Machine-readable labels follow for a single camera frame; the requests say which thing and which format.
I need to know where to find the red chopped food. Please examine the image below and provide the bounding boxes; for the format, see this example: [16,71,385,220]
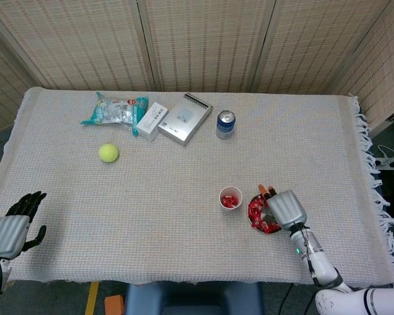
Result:
[221,194,240,208]

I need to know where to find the black floor cable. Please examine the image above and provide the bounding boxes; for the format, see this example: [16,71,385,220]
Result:
[278,283,295,315]

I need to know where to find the orange block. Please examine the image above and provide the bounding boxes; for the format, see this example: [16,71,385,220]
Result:
[104,294,125,315]

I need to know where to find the metal bowl of red candies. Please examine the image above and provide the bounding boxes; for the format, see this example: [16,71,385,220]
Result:
[248,196,282,234]

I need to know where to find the woven bamboo screen panel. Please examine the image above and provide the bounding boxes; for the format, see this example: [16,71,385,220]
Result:
[331,0,394,137]
[252,0,391,96]
[137,0,276,94]
[0,0,155,92]
[0,19,32,135]

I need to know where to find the silver right hand, orange fingertips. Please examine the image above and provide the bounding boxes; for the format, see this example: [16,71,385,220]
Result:
[257,184,308,232]

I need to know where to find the teal and silver snack bag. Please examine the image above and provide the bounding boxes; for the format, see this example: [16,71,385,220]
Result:
[81,91,149,137]

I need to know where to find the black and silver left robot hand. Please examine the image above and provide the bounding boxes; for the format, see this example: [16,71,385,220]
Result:
[0,191,48,260]

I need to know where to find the white clamp with cable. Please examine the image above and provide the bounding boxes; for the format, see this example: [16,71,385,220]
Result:
[374,144,394,171]

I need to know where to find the grey spiral notebook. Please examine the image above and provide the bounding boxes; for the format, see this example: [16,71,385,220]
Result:
[157,93,213,147]

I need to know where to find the round metal bowl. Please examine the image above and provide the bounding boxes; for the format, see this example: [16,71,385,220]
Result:
[247,193,283,234]

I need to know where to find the blue drink can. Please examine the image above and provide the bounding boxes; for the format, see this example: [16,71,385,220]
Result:
[215,110,236,140]

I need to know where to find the white paper cup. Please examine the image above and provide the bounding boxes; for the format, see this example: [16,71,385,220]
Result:
[219,186,244,213]

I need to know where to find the beige woven fringed tablecloth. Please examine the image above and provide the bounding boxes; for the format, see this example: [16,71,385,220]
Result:
[0,86,394,289]

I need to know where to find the small white cardboard box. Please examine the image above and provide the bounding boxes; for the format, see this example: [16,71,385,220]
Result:
[136,101,169,142]

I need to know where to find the yellow tennis ball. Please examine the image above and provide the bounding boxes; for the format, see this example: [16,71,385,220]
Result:
[98,142,120,164]

